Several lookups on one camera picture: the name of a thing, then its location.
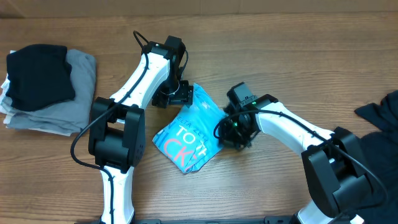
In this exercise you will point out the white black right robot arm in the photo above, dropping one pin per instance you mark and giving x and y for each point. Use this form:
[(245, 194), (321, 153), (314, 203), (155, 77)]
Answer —
[(336, 171)]

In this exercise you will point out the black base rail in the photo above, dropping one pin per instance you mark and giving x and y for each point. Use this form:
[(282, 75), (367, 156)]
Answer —
[(265, 220)]

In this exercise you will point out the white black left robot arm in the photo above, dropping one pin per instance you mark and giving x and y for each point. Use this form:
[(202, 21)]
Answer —
[(117, 137)]

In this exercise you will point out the folded black garment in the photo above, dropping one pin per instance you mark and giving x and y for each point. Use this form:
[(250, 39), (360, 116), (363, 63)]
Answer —
[(39, 76)]

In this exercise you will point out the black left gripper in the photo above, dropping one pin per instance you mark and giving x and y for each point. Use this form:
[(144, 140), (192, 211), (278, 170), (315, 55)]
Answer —
[(185, 94)]

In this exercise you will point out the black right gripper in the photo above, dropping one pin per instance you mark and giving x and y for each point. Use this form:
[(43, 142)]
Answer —
[(227, 137)]

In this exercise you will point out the folded grey garment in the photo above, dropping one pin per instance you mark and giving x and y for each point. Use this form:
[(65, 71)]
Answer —
[(67, 117)]

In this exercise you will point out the light blue t-shirt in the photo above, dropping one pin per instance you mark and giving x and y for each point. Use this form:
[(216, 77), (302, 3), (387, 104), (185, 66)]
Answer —
[(188, 141)]

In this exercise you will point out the black shirt pile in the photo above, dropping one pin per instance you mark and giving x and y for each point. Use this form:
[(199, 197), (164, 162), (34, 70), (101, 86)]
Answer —
[(380, 151)]

